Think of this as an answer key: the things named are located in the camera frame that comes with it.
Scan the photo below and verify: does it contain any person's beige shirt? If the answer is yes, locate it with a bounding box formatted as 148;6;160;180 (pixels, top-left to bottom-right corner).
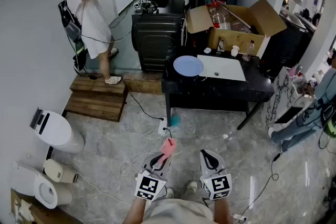
141;198;216;224

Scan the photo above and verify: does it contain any spare hand-held gripper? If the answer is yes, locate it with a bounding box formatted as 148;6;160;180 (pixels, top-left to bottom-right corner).
133;0;160;14

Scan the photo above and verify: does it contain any person's left forearm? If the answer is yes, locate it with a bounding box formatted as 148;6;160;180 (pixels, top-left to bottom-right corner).
122;195;148;224

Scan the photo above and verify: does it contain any thin black tether cable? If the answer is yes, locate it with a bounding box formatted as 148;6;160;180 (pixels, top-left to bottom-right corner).
78;12;144;44

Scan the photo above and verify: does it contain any marble patterned cabinet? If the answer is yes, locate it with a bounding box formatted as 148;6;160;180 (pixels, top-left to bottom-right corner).
265;65;320;129

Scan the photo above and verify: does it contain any thin white cable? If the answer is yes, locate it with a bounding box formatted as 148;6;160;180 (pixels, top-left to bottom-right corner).
75;172;132;208

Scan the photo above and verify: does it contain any black glossy appliance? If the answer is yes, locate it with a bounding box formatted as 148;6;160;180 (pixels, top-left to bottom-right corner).
259;12;317;79

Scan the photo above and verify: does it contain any white rounded appliance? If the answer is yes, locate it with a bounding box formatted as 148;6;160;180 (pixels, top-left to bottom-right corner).
29;107;85;154

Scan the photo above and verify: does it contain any crushed clear plastic bottle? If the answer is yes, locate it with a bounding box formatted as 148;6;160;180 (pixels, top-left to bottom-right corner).
230;19;253;34

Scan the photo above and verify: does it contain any small clear plastic bottle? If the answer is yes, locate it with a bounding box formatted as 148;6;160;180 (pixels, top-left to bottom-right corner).
241;39;256;62

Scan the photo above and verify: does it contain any white rectangular sink basin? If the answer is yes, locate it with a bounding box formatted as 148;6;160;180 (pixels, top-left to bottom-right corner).
196;54;247;82

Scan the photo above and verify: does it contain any black cable with adapter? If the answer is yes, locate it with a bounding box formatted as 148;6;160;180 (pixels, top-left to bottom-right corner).
237;153;281;218

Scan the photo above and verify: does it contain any black floor cable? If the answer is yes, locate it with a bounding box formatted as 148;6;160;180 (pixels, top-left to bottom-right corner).
125;90;169;137

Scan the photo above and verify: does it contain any white power strip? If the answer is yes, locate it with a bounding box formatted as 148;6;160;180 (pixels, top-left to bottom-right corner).
157;117;169;136

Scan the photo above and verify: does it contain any white toilet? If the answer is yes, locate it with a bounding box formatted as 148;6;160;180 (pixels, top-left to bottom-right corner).
9;161;74;210

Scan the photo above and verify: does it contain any beige small box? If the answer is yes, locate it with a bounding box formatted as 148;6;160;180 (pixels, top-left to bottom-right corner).
43;158;79;184

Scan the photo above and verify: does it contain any light blue plate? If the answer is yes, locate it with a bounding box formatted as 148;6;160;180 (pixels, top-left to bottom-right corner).
173;55;205;77

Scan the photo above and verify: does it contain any chrome faucet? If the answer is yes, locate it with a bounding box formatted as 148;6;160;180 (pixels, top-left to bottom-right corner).
217;37;226;55

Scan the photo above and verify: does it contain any raw wooden ledge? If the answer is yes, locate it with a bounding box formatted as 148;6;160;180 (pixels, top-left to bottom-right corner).
122;72;164;95

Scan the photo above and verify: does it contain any large open cardboard box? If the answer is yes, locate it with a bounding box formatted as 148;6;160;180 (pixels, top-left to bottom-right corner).
186;0;288;58

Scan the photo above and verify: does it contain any pink sponge cloth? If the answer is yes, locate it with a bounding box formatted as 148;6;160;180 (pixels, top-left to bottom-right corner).
159;137;177;165

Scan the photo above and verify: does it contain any person's right shoe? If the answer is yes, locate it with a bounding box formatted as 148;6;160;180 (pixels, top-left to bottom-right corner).
183;180;198;195

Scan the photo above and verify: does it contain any black marble vanity table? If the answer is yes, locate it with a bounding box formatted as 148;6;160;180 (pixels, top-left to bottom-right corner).
161;46;276;131

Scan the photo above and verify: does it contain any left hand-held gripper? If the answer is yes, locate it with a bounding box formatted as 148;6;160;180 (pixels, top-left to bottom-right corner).
134;152;173;202

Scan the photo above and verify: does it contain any large clear bottle red cap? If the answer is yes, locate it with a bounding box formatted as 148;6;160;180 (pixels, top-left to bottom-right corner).
207;1;232;30

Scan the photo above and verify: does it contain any white charger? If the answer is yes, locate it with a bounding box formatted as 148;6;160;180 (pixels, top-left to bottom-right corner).
230;214;249;223

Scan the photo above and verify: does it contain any black tablet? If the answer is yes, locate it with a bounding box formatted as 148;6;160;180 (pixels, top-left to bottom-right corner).
274;106;303;124

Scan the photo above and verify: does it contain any person's right forearm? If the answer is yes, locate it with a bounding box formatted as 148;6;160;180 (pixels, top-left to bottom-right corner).
213;198;234;224

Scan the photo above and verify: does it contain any grey corrugated drain hose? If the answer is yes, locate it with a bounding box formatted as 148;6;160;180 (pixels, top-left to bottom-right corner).
180;18;188;47

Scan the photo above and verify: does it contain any brown cardboard box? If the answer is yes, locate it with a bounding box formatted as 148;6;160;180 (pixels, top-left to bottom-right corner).
10;188;77;224

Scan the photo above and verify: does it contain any black cloth bag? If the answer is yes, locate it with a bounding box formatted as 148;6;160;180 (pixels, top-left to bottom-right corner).
151;0;170;8

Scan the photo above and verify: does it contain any looped white cable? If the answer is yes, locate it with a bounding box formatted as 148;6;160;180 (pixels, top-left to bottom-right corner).
119;123;182;176

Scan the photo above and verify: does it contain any slatted wooden step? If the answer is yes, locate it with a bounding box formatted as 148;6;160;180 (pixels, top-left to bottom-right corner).
64;73;129;123

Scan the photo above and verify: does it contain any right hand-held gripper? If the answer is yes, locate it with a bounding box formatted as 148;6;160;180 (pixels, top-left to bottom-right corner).
199;149;233;201

